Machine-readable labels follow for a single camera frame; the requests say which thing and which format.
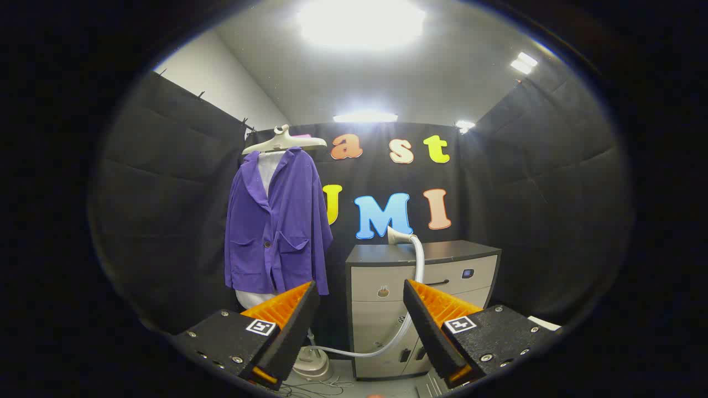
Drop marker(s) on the ceiling light strip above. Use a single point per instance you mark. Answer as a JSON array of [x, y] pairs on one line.
[[365, 117], [524, 62]]

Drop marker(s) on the white ironing pad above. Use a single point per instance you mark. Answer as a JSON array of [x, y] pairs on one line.
[[270, 168]]

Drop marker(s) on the small ceiling light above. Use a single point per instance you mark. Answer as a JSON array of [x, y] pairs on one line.
[[464, 126]]

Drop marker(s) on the white flat board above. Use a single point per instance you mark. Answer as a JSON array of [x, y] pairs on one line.
[[545, 322]]

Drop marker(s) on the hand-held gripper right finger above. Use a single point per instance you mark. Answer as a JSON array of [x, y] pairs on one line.
[[428, 331]]

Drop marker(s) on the purple jacket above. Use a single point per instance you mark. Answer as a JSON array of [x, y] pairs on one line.
[[287, 221]]

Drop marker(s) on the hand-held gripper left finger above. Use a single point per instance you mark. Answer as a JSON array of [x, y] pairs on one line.
[[293, 331]]

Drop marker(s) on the white clothes hanger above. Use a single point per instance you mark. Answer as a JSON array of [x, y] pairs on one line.
[[279, 143]]

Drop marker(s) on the white garment steamer base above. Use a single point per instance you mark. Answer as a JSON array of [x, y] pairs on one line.
[[312, 365]]

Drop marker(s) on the large ceiling light panel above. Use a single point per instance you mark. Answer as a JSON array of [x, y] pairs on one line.
[[359, 22]]

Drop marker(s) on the grey cabinet with dark top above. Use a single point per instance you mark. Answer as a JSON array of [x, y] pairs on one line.
[[381, 320]]

